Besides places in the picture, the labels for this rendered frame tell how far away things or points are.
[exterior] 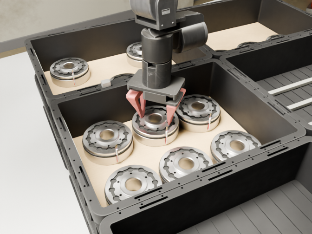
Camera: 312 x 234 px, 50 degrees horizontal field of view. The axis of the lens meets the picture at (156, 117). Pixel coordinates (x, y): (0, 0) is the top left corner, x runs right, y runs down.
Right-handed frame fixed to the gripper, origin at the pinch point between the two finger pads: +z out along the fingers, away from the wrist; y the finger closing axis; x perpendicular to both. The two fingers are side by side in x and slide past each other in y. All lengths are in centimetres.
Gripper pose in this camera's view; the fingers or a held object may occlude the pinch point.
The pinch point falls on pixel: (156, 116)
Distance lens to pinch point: 71.5
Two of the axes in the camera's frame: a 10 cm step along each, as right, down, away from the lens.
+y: -9.4, -2.3, 2.6
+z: -0.1, 7.8, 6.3
